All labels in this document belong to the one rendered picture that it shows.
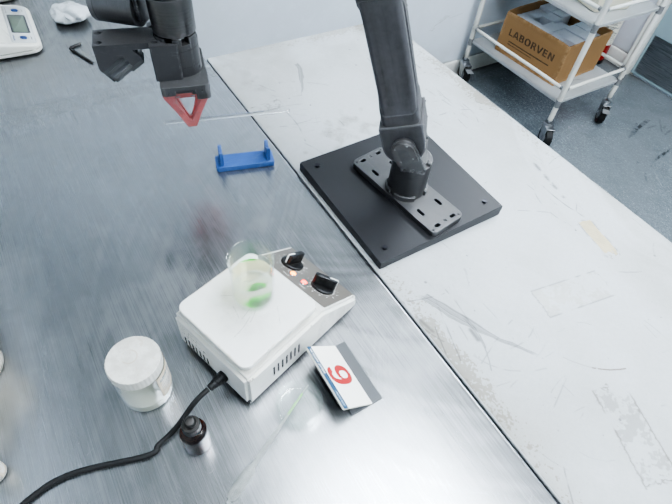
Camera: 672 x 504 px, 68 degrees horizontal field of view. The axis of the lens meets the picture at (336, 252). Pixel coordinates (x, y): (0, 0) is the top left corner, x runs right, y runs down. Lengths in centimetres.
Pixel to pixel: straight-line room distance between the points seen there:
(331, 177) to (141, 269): 34
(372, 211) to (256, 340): 33
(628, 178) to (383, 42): 220
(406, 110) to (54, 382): 56
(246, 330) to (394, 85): 37
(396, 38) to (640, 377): 55
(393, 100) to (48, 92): 70
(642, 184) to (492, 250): 198
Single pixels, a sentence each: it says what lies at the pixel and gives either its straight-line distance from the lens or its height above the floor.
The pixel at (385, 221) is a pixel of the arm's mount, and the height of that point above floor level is 92.
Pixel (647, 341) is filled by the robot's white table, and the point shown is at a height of 90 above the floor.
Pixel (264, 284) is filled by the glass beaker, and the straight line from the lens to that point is 55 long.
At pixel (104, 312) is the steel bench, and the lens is 74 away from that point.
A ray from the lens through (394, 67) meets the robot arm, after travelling 68.
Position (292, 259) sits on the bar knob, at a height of 96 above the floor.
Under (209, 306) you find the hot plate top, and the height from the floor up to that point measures 99.
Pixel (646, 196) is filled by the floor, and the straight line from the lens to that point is 271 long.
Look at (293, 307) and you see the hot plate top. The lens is 59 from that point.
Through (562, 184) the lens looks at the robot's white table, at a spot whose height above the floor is 90.
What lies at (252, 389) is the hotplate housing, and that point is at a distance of 59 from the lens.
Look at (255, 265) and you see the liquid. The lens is 58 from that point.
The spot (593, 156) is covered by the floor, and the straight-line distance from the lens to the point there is 280.
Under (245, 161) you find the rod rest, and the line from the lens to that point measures 89.
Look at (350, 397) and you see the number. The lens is 61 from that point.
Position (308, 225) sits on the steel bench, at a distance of 79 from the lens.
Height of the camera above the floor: 149
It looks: 51 degrees down
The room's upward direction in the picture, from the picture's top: 7 degrees clockwise
